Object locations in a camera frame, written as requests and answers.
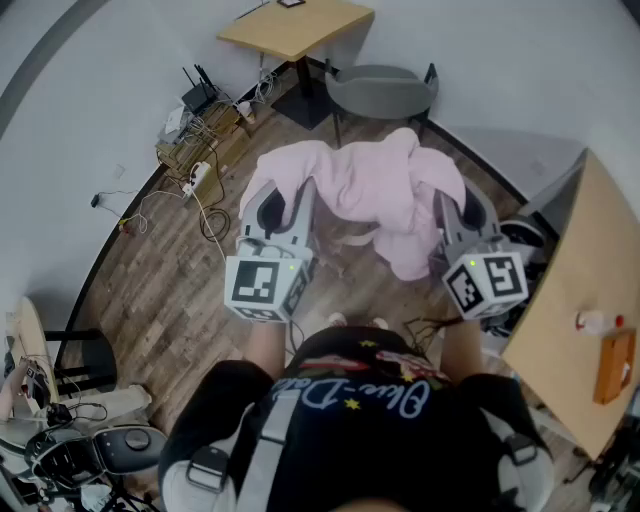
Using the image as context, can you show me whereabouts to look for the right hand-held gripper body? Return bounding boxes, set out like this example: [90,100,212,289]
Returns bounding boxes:
[439,233,530,322]

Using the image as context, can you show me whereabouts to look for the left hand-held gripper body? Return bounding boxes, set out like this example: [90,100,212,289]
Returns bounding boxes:
[224,233,316,324]

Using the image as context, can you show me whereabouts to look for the pink clothes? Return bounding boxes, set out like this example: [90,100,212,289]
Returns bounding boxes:
[238,127,467,282]

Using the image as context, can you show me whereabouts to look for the grey chair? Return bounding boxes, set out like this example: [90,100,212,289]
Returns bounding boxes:
[324,62,440,149]

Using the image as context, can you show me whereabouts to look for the person's right forearm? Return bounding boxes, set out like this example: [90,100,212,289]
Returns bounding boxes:
[442,317,487,380]

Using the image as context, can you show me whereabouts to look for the person's left forearm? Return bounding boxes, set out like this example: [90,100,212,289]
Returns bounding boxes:
[242,319,292,382]

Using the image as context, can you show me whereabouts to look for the white power strip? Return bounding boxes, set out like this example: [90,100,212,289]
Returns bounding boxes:
[182,161,211,199]

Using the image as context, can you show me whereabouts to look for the grey flat panel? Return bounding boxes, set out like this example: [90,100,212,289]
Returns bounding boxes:
[519,148,587,236]

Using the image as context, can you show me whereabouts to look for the long wooden desk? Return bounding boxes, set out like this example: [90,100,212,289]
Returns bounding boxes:
[501,147,640,461]

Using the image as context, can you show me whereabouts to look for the clear plastic bottle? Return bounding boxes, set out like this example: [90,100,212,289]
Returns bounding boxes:
[574,309,625,335]

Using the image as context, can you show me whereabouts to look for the white flat network device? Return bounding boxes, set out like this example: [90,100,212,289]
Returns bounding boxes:
[163,106,194,135]

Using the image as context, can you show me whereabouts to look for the black router with antennas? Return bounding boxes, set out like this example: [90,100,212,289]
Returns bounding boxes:
[180,63,220,115]

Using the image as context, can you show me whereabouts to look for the orange box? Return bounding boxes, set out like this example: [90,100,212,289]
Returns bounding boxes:
[593,330,637,405]

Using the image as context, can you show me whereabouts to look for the black stool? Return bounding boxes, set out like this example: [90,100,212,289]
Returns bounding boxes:
[43,327,119,397]

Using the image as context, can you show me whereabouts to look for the square wooden table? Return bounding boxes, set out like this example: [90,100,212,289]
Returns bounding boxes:
[216,0,376,132]

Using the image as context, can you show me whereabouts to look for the black rounded machine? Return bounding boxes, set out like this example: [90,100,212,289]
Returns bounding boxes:
[24,424,169,490]

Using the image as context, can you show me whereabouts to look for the person's black printed t-shirt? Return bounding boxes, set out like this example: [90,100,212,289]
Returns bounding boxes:
[157,327,556,512]

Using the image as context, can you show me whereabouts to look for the round wooden table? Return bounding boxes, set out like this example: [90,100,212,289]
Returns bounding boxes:
[13,295,52,417]

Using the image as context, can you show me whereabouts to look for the black coiled cable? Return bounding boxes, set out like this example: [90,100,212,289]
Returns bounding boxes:
[199,207,232,244]

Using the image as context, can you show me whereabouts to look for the white floor cable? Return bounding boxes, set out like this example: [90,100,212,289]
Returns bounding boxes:
[121,189,229,264]

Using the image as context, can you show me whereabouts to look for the gold wire rack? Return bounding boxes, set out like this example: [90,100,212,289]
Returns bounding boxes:
[154,102,251,177]

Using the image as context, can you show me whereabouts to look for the grey harness strap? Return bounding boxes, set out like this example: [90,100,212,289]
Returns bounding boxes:
[162,389,297,512]
[494,429,556,512]

